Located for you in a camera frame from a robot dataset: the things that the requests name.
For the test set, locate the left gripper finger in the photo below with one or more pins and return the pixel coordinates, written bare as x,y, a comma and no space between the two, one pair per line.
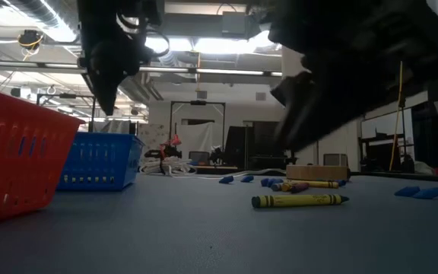
106,91

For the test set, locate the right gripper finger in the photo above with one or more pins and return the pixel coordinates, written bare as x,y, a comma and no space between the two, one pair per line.
314,125
295,89

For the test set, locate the purple crayon pink wrapper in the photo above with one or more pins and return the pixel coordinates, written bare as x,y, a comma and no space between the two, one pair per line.
300,187

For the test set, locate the blue crayon piece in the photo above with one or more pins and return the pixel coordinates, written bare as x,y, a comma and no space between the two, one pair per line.
428,193
407,191
276,187
278,181
226,179
341,183
266,182
247,178

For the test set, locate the green crayon yellow wrapper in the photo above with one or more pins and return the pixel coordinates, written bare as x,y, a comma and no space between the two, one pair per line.
299,201

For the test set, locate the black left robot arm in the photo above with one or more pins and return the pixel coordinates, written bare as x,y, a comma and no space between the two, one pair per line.
101,19

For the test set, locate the white shade wooden base lamp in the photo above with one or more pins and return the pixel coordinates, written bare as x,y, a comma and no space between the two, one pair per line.
318,173

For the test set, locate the white board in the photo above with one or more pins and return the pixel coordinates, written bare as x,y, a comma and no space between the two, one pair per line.
386,123

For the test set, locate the ceiling light tube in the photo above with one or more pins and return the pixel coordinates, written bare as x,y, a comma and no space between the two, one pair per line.
223,71

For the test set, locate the blue slotted plastic basket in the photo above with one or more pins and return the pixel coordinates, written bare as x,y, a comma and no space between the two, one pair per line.
101,167

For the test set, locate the red and black device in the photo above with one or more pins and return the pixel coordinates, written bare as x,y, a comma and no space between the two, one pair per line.
171,144

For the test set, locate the ceiling light panel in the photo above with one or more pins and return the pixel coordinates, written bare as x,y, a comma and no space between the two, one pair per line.
223,45

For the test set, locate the grey overhead box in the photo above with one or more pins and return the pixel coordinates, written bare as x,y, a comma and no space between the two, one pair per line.
234,23

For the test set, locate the white hanging sheet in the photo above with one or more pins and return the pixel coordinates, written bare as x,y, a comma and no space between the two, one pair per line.
200,139

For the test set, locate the red slotted plastic basket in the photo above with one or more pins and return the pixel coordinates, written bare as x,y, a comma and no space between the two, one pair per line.
32,182

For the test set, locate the blue-grey table mat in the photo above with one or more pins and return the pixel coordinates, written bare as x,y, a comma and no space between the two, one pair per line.
204,236

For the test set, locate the black rig frame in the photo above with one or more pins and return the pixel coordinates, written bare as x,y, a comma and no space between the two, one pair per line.
65,96

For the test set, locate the black gantry frame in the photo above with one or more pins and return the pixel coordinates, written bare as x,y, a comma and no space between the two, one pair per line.
198,102

